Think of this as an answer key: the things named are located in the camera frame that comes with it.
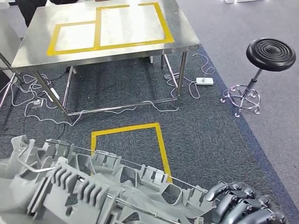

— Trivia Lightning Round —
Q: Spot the yellow tape on workbench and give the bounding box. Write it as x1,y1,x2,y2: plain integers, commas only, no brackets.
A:
46,2,175,57

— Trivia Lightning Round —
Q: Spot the black round stool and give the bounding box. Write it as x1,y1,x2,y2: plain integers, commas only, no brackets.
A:
220,37,297,119

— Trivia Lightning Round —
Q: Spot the white power cable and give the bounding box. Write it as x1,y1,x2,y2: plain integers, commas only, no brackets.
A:
163,53,216,100

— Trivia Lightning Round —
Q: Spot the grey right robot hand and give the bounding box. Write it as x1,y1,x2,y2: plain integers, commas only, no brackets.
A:
205,181,289,224

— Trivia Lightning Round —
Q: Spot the white power strip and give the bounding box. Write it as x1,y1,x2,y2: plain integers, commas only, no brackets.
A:
44,87,60,103
196,77,214,86

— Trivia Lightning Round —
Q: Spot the stainless steel workbench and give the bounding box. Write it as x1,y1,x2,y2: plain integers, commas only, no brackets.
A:
11,0,201,124

